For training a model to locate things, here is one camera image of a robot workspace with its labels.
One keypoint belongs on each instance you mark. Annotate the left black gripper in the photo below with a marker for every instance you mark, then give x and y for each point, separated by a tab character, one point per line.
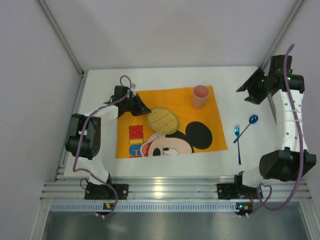
135	105

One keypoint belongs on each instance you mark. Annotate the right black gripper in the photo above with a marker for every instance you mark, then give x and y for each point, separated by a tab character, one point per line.
256	86

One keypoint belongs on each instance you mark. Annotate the yellow round plate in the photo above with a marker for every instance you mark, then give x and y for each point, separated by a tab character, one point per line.
163	120

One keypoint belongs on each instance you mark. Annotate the pink plastic cup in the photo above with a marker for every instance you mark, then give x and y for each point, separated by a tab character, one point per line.
200	96

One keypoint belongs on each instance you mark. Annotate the orange Mickey Mouse placemat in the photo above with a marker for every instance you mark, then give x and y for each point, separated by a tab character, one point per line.
199	131

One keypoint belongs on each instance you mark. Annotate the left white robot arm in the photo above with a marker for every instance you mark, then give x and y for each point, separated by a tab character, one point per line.
86	132

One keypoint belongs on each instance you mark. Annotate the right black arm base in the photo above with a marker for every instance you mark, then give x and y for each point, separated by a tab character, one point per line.
236	190

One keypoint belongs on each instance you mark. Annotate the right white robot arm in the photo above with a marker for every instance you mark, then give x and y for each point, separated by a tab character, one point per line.
287	91

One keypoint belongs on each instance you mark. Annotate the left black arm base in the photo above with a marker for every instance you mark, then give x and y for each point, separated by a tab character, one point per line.
103	192

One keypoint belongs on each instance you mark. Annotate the perforated grey cable duct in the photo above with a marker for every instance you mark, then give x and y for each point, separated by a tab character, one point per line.
130	207

